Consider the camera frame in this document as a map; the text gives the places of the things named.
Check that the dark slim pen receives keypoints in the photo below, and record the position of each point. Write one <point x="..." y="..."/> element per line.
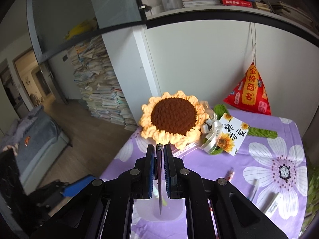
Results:
<point x="159" y="154"/>

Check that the glass cabinet door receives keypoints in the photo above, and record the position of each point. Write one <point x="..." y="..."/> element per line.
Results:
<point x="114" y="2"/>

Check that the white sunflower print card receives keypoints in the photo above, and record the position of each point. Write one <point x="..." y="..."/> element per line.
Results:
<point x="234" y="132"/>

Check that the red triangular pouch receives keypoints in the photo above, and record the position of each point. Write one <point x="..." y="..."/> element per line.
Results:
<point x="249" y="94"/>

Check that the pale patterned pen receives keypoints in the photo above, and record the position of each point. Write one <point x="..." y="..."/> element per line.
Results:
<point x="273" y="204"/>

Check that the tall stack of papers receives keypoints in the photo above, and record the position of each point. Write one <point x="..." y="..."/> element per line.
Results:
<point x="99" y="89"/>

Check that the white ribbon bow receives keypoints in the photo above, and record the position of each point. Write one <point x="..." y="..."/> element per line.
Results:
<point x="211" y="124"/>

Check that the grey wall switch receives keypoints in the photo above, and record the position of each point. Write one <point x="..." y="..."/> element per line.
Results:
<point x="65" y="57"/>

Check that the grey bed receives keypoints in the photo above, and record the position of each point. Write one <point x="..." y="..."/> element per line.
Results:
<point x="42" y="139"/>

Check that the red and white pen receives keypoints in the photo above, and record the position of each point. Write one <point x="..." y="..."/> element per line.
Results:
<point x="230" y="174"/>

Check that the clear white pen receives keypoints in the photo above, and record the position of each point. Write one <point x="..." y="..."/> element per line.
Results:
<point x="254" y="190"/>

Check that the purple floral tablecloth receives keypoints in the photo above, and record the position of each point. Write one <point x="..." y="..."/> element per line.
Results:
<point x="211" y="165"/>

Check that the green leafy plant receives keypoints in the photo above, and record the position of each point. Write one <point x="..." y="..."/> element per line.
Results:
<point x="312" y="194"/>

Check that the wooden door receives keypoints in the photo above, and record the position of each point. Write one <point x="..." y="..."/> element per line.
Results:
<point x="37" y="79"/>

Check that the yellow bag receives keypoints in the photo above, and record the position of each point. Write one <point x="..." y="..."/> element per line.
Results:
<point x="79" y="28"/>

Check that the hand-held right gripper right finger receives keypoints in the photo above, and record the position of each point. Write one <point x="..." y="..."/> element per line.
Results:
<point x="168" y="174"/>

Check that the clear plastic pen cup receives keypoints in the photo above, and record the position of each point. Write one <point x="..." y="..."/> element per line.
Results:
<point x="173" y="210"/>

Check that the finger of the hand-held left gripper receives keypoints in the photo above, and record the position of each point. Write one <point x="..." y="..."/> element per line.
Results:
<point x="77" y="186"/>

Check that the crochet sunflower with green stem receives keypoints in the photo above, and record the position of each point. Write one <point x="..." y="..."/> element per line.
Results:
<point x="172" y="114"/>

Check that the small stack of books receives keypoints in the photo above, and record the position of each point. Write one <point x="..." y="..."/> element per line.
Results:
<point x="261" y="5"/>

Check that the glass sliding door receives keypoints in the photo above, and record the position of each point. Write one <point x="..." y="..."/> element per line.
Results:
<point x="57" y="12"/>

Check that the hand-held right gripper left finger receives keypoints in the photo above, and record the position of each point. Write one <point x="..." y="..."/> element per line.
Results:
<point x="149" y="174"/>

